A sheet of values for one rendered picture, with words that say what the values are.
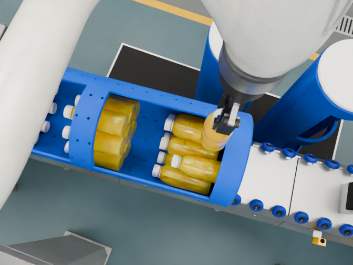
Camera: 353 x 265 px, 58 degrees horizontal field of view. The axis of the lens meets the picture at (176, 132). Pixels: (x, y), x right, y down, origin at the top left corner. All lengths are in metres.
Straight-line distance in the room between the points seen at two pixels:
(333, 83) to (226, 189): 0.57
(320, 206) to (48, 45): 1.07
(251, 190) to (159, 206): 0.99
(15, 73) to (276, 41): 0.22
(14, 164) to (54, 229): 1.88
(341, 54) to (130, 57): 1.32
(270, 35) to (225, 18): 0.05
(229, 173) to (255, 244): 1.30
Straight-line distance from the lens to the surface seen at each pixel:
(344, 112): 1.23
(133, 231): 2.05
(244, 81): 0.39
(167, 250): 2.04
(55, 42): 0.30
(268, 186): 1.17
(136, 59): 2.14
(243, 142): 0.85
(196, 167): 0.92
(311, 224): 1.20
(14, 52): 0.29
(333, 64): 1.26
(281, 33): 0.29
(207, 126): 0.68
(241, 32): 0.31
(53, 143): 1.15
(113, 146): 0.94
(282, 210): 1.12
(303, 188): 1.21
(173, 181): 0.97
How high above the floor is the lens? 2.04
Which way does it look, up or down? 75 degrees down
